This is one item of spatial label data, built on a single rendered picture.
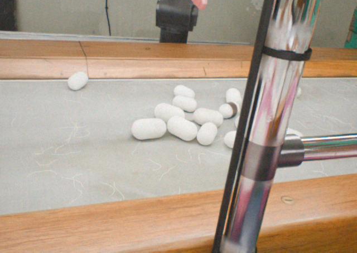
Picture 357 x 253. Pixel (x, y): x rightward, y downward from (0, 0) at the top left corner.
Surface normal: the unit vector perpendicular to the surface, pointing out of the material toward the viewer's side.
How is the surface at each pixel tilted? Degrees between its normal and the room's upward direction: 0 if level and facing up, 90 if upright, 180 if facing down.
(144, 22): 90
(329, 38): 90
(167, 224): 0
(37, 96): 0
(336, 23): 90
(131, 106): 0
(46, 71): 45
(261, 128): 90
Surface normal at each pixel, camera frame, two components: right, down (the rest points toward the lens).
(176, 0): -0.01, -0.15
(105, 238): 0.12, -0.90
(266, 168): 0.19, 0.44
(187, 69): 0.32, -0.32
